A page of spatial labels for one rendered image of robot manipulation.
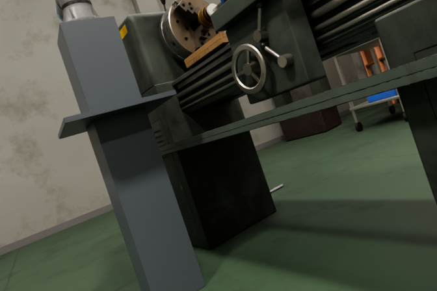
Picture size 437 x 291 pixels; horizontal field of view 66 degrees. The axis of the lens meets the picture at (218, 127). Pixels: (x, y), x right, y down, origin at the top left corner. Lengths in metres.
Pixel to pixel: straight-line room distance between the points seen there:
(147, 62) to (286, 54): 0.92
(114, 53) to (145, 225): 0.65
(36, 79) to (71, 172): 1.23
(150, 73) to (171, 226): 0.77
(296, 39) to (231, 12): 0.23
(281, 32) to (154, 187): 0.72
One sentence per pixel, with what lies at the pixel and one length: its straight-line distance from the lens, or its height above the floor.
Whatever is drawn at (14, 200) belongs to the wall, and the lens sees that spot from 4.59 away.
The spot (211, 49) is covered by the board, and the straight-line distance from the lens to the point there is 1.39.
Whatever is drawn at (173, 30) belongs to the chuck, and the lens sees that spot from 1.68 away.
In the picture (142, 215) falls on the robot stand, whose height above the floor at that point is 0.35.
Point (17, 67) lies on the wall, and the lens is 4.82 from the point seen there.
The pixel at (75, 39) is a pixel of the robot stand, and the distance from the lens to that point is 1.36.
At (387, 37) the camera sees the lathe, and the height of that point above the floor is 0.63.
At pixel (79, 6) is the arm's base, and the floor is 1.17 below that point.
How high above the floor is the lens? 0.56
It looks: level
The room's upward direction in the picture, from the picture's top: 19 degrees counter-clockwise
